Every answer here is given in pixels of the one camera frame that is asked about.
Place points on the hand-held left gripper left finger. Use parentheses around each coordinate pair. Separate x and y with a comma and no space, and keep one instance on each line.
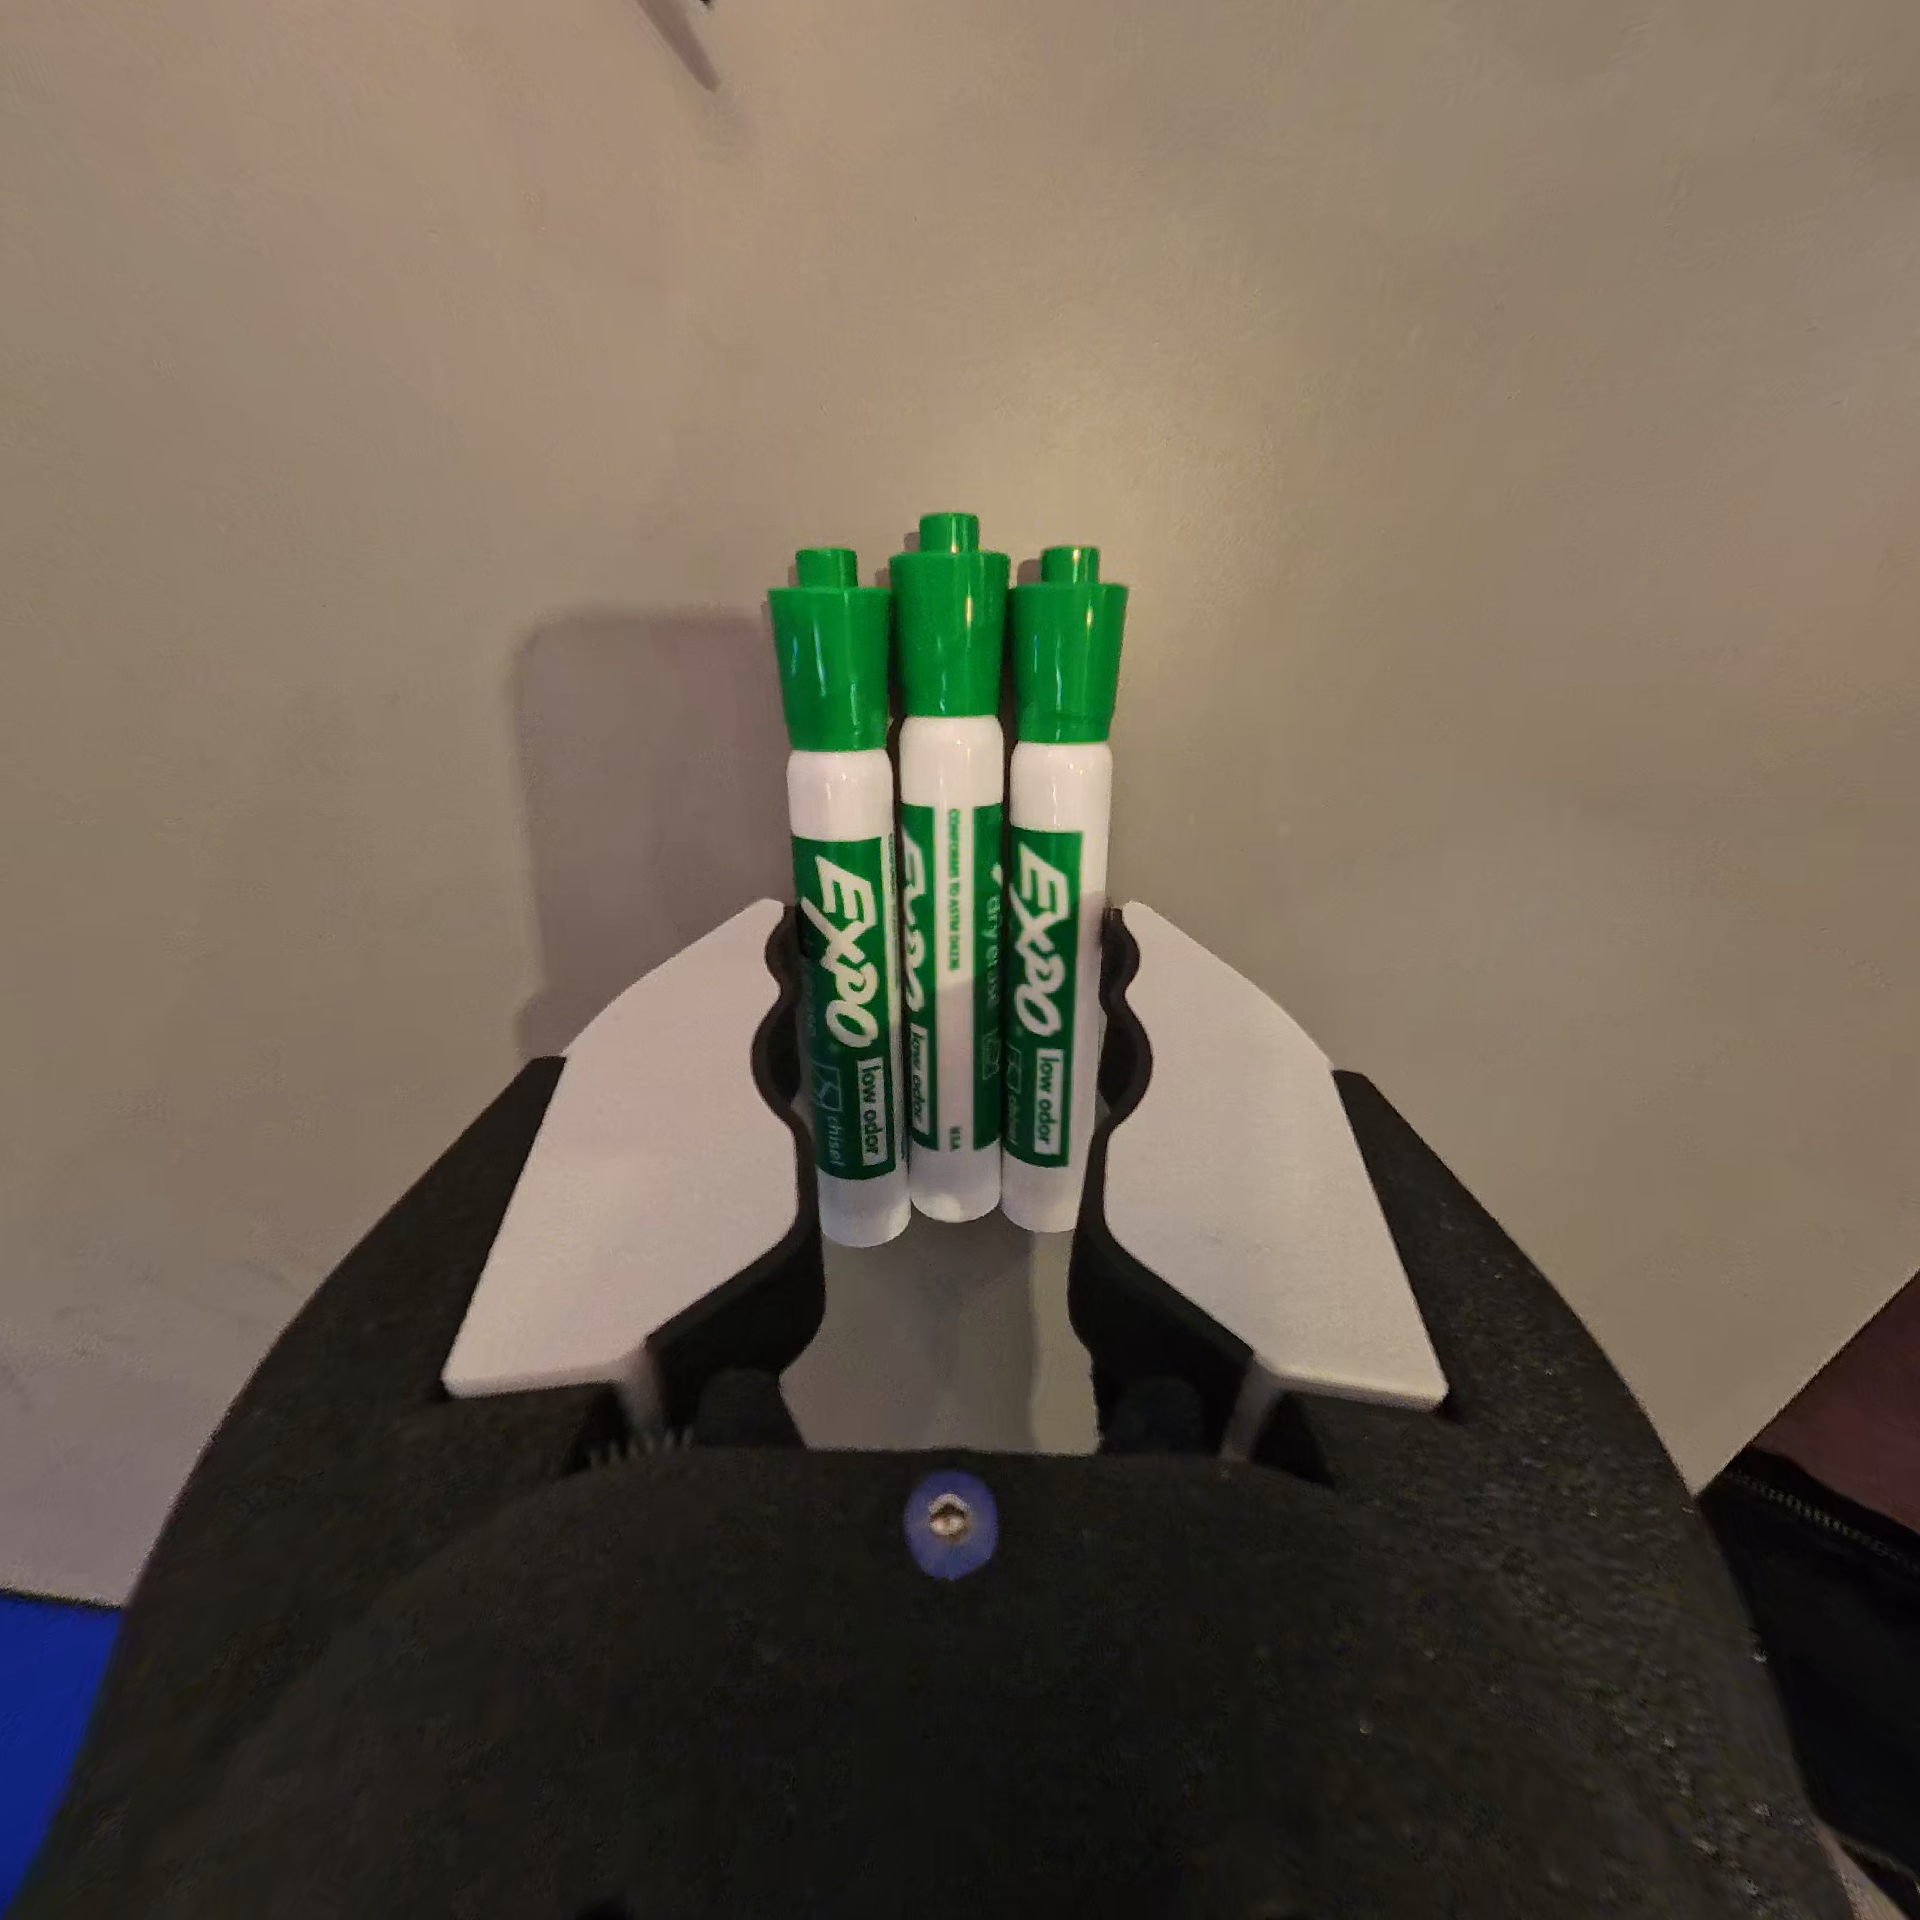
(630,1184)

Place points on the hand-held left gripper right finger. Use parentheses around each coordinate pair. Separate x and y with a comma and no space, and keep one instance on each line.
(1260,1184)

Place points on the green dry-erase marker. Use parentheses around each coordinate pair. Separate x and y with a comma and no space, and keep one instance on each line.
(949,644)
(1068,674)
(833,674)

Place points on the blue plastic bin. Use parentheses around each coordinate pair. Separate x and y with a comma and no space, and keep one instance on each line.
(54,1723)

